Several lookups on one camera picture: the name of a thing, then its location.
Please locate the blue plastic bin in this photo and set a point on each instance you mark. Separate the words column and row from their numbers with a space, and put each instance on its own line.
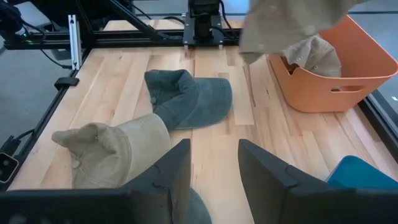
column 360, row 174

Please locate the beige cap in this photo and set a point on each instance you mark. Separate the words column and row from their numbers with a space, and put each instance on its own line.
column 280, row 25
column 102, row 155
column 317, row 57

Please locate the black white-edged camera box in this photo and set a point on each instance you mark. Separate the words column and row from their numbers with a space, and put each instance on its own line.
column 7, row 167

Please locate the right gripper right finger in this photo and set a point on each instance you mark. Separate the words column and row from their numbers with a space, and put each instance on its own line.
column 267, row 180

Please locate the black frame crossbeam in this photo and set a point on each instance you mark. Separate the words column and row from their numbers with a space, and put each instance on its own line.
column 124, row 39

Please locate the black plastic clamp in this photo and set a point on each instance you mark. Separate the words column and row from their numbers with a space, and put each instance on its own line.
column 66, row 82

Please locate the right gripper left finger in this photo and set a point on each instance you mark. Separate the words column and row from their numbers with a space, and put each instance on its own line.
column 168, row 180

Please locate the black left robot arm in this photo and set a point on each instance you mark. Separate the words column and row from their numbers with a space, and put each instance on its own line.
column 202, row 25

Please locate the silver aluminium bracket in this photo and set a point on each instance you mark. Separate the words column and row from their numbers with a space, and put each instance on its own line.
column 74, row 40

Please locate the orange plastic bin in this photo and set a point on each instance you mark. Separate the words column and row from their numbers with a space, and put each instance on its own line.
column 351, row 77

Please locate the black table edge rail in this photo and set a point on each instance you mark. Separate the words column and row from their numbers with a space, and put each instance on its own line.
column 46, row 118
column 381, row 118

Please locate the grey-green cap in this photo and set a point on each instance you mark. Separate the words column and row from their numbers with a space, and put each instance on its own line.
column 197, row 208
column 192, row 99

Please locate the black diagonal frame strut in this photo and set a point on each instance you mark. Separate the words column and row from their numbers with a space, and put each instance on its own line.
column 133, row 18

